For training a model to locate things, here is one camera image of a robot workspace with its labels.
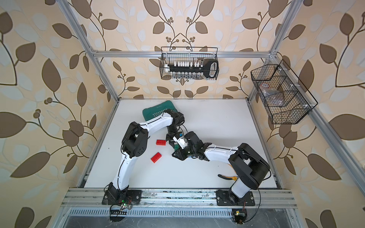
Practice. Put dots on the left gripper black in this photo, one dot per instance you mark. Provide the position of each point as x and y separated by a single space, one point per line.
171 139

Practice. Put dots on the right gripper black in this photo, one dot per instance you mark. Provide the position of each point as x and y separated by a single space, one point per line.
181 156

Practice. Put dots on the red lego brick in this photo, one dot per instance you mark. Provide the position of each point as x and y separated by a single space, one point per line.
156 157
161 142

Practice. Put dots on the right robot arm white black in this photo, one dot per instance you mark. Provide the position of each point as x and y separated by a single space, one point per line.
250 167

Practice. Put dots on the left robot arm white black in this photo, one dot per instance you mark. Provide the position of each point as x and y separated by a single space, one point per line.
134 144

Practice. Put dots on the green plastic tool case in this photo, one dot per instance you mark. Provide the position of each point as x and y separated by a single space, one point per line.
152 112

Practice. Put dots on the socket bit set holder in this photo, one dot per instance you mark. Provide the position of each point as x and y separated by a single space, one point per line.
200 70

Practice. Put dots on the plastic bag in basket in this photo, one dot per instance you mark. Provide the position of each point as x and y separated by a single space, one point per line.
272 96

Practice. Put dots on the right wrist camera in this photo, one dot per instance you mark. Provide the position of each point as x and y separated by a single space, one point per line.
181 141

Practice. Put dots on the yellow handled pliers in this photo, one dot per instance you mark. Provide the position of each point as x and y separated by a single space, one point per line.
233 178

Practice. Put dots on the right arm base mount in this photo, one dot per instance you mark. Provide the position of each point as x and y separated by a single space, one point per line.
228 198

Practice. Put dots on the rear wire basket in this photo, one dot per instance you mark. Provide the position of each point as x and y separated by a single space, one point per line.
188 53

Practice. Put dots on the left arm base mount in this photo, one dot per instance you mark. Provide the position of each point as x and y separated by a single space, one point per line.
114 196

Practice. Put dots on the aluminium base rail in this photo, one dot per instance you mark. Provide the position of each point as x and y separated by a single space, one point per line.
181 198

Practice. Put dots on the side wire basket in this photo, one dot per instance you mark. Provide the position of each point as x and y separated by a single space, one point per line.
284 95

